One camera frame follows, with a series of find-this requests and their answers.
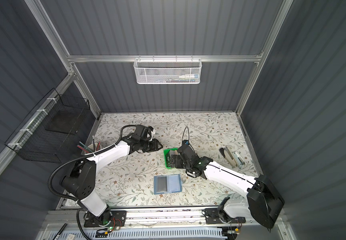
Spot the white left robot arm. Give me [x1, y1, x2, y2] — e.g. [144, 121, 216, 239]
[60, 125, 162, 217]

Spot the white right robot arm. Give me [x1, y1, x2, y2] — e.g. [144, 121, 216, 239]
[166, 144, 285, 230]

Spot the black corrugated left cable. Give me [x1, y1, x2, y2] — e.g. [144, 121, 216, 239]
[47, 124, 137, 240]

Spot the beige black stapler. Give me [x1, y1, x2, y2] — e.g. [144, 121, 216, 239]
[219, 146, 238, 168]

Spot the white pencil cup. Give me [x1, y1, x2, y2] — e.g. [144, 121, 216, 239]
[83, 143, 102, 155]

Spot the green pencil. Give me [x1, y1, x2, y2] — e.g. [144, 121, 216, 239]
[77, 142, 94, 154]

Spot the black pen on base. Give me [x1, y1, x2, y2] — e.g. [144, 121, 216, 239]
[52, 224, 67, 240]

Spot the green plastic card tray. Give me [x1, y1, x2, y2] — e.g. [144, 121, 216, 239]
[163, 148, 178, 169]

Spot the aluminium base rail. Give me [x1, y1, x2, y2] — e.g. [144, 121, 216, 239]
[40, 205, 285, 230]

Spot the stack of cards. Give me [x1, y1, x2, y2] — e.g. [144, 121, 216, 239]
[167, 150, 179, 167]

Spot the black VIP card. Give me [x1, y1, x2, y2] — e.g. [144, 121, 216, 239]
[154, 176, 167, 193]

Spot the white mesh wall basket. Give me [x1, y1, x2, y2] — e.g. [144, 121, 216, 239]
[133, 58, 203, 85]

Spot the red pencil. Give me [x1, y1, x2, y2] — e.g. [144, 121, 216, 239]
[95, 141, 101, 151]

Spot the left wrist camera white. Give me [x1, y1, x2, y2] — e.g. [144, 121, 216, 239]
[147, 126, 155, 142]

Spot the black wire basket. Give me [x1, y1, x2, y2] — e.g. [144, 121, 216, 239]
[5, 92, 91, 164]

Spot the white tube in basket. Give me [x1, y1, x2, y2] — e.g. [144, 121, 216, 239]
[179, 74, 200, 81]

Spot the blue leather card holder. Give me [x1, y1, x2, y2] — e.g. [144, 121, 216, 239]
[153, 174, 183, 195]

